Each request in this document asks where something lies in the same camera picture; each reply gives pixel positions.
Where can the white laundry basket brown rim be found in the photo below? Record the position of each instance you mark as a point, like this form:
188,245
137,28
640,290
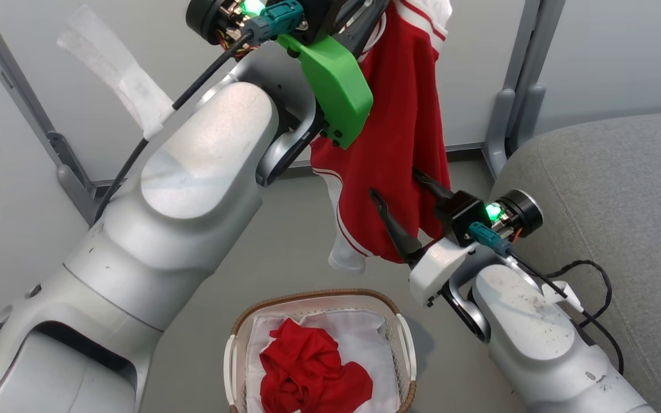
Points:
408,344

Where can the small white tape tag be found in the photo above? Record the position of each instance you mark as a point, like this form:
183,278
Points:
560,293

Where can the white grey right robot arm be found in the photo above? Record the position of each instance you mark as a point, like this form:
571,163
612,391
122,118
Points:
537,344

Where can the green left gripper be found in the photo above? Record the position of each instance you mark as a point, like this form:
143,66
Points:
336,92

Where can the white cloth basket liner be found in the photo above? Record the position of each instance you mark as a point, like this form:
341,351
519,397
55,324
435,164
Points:
365,332

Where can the red jersey with white stripes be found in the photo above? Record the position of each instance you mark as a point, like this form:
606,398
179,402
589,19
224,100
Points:
399,126

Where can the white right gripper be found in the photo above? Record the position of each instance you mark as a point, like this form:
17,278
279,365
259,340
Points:
439,267

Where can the plain red cloth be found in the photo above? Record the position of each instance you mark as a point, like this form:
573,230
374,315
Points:
307,367

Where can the large white tape tag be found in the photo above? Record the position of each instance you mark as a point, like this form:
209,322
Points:
118,69

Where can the grey fabric sofa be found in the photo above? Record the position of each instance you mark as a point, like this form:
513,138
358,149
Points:
623,201

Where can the grey partition post with foot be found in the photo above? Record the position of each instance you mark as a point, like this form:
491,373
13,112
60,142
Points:
20,86

